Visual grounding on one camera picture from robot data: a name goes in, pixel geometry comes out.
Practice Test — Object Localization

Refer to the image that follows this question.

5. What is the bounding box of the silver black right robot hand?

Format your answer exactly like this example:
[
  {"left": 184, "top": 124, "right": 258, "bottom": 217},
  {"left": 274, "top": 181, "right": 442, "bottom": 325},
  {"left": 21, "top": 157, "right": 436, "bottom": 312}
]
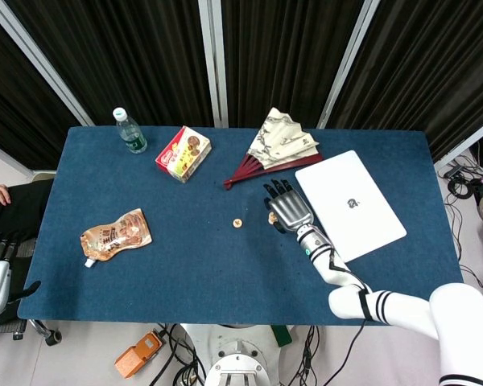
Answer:
[{"left": 262, "top": 179, "right": 315, "bottom": 234}]

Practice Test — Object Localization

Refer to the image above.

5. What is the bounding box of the orange snack pouch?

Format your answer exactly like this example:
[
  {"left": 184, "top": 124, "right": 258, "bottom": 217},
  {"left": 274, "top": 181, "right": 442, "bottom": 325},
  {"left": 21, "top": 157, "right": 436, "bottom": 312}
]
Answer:
[{"left": 80, "top": 207, "right": 154, "bottom": 269}]

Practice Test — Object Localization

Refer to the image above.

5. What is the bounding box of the bystander black trouser leg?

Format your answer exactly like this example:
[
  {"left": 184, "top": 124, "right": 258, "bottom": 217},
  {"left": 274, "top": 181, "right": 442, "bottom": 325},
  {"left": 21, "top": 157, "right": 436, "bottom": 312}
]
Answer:
[{"left": 0, "top": 179, "right": 56, "bottom": 244}]

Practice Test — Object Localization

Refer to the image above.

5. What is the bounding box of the blue table cloth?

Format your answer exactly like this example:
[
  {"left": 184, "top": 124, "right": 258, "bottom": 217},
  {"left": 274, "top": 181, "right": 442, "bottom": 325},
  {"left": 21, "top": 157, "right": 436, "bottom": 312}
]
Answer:
[{"left": 17, "top": 125, "right": 464, "bottom": 326}]

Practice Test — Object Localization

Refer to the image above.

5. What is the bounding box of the clear plastic water bottle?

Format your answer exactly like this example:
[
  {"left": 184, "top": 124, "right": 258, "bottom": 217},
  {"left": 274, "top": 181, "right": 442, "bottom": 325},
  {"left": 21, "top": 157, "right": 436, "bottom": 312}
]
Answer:
[{"left": 112, "top": 107, "right": 149, "bottom": 154}]

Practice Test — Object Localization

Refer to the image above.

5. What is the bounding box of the green block on base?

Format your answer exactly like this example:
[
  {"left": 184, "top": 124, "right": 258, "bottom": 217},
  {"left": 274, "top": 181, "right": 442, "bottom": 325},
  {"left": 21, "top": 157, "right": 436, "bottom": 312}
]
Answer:
[{"left": 270, "top": 325, "right": 294, "bottom": 347}]

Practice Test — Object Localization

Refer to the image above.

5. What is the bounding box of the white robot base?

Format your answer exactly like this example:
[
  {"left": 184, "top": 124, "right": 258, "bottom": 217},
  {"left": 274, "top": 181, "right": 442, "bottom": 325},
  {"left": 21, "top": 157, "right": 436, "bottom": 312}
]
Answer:
[{"left": 180, "top": 323, "right": 293, "bottom": 386}]

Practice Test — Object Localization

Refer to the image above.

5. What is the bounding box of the white vertical frame post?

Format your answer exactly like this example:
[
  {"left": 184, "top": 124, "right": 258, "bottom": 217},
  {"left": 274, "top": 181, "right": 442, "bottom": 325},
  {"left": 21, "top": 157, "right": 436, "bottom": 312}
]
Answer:
[{"left": 197, "top": 0, "right": 229, "bottom": 129}]

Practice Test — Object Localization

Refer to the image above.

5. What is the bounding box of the red yellow snack carton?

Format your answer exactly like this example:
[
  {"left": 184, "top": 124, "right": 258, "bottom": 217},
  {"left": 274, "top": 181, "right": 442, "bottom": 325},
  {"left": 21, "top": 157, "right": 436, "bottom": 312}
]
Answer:
[{"left": 155, "top": 125, "right": 213, "bottom": 184}]

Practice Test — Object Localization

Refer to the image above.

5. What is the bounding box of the red ribbed paper folding fan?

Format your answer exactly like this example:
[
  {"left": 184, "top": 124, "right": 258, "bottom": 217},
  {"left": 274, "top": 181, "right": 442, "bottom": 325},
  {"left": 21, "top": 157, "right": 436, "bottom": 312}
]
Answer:
[{"left": 223, "top": 106, "right": 324, "bottom": 190}]

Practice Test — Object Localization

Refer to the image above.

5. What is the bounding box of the white slanted frame post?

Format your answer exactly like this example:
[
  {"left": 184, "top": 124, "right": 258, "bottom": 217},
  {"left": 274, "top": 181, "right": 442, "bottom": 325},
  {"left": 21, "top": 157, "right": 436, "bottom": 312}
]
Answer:
[
  {"left": 0, "top": 0, "right": 96, "bottom": 127},
  {"left": 316, "top": 0, "right": 382, "bottom": 130}
]

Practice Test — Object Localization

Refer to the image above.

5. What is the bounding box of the black curtain panel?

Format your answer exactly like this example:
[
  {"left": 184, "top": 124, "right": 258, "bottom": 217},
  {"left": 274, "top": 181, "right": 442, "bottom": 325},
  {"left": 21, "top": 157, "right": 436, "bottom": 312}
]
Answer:
[
  {"left": 220, "top": 0, "right": 365, "bottom": 130},
  {"left": 4, "top": 0, "right": 215, "bottom": 128},
  {"left": 325, "top": 0, "right": 483, "bottom": 162},
  {"left": 0, "top": 7, "right": 78, "bottom": 170}
]

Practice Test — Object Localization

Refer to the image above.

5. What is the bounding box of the white closed laptop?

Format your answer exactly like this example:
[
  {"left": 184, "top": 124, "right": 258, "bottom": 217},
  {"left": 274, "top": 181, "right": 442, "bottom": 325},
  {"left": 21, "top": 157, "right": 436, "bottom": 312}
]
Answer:
[{"left": 295, "top": 150, "right": 408, "bottom": 263}]

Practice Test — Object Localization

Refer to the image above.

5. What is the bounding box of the orange foot pedal box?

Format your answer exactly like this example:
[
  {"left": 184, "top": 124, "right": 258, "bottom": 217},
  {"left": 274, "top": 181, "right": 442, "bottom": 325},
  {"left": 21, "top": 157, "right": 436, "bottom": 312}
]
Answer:
[{"left": 114, "top": 331, "right": 164, "bottom": 380}]

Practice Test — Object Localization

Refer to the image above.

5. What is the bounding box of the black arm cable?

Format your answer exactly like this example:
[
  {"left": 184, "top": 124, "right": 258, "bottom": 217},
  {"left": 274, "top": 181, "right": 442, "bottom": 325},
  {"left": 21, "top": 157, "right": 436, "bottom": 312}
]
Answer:
[{"left": 325, "top": 248, "right": 378, "bottom": 386}]

